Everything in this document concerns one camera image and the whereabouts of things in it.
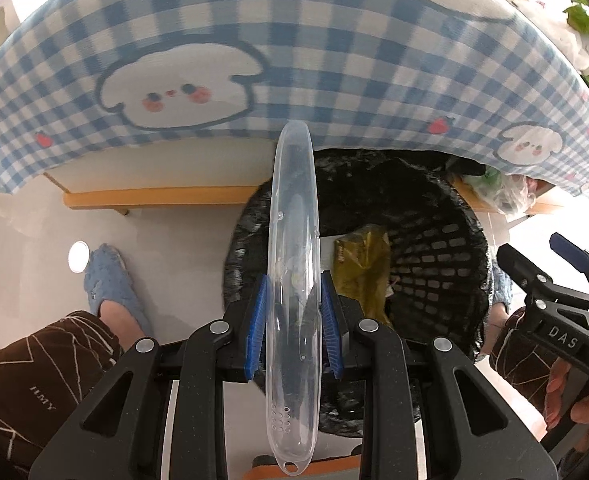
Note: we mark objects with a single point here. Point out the blue fuzzy slipper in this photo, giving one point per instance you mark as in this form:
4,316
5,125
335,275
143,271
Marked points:
500,285
104,275

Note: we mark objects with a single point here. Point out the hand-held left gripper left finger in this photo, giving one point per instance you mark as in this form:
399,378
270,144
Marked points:
255,330

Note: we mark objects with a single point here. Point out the black mesh waste basket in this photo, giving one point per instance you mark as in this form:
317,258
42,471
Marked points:
244,240

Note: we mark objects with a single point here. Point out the wooden table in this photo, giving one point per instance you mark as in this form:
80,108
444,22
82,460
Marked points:
149,197

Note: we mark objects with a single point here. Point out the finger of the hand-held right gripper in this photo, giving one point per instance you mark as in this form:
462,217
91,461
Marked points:
569,250
529,275

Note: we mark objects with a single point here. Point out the brown patterned pants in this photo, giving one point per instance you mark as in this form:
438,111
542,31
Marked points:
24,385

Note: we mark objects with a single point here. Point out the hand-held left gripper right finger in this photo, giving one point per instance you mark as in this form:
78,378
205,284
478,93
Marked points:
332,330

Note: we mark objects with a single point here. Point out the blue checkered bear tablecloth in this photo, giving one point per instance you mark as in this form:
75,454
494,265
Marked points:
324,60

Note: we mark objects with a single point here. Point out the crumpled clear plastic bag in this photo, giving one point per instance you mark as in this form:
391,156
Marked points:
504,195

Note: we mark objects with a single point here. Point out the gold foil bag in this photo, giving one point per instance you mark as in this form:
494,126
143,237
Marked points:
362,265

